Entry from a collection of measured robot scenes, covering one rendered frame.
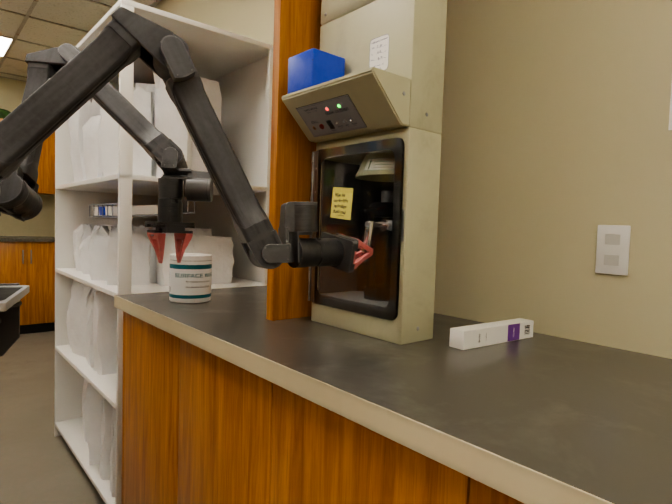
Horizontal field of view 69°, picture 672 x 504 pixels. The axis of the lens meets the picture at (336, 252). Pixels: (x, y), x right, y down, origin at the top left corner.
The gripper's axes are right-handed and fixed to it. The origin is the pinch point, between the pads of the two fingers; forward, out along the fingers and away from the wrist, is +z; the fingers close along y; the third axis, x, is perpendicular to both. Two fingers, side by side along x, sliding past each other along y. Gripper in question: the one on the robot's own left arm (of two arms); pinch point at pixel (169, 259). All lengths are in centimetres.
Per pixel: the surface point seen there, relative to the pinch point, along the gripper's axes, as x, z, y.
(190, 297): 26.5, 14.0, 17.5
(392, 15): -40, -56, 33
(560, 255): -61, -3, 76
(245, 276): 92, 17, 76
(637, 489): -100, 16, 7
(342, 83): -37, -39, 22
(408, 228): -47, -9, 34
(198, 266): 25.8, 4.4, 19.7
